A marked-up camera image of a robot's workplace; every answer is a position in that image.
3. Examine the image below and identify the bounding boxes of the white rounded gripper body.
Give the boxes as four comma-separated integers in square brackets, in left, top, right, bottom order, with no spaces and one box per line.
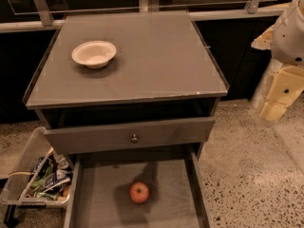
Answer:
[271,0,304,67]

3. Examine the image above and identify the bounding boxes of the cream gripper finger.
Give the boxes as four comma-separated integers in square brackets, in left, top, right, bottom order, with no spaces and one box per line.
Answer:
[259,66,304,122]
[251,26,274,50]

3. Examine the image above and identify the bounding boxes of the red apple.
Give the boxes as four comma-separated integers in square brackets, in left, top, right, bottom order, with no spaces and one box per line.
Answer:
[129,181,149,204]

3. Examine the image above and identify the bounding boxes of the grey top drawer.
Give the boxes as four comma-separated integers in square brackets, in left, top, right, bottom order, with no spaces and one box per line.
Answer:
[45,117,215,154]

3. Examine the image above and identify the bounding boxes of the grey drawer cabinet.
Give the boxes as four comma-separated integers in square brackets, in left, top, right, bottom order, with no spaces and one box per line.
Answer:
[22,10,230,163]

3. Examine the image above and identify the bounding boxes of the round metal drawer knob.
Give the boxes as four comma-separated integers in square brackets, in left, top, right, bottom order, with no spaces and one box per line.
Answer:
[130,134,139,143]

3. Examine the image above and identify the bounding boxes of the grey open middle drawer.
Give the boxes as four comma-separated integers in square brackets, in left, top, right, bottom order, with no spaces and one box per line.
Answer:
[64,144,210,228]

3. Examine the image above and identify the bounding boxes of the white paper bowl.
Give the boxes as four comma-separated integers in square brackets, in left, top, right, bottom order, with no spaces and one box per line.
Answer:
[71,41,117,69]

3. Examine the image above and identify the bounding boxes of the snack packets in bin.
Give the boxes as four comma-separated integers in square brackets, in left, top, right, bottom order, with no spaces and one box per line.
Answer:
[25,148,73,202]

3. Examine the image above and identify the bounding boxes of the clear plastic bin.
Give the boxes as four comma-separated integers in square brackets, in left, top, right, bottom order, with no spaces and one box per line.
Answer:
[0,127,69,207]

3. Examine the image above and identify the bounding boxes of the white diagonal post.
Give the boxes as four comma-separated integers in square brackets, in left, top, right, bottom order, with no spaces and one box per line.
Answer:
[250,59,282,111]

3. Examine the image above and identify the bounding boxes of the left metal bracket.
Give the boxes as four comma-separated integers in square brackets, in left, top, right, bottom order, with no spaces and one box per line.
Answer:
[33,0,54,27]

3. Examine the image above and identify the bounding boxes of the metal horizontal rail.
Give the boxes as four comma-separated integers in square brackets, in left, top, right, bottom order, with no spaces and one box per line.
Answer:
[0,5,287,33]

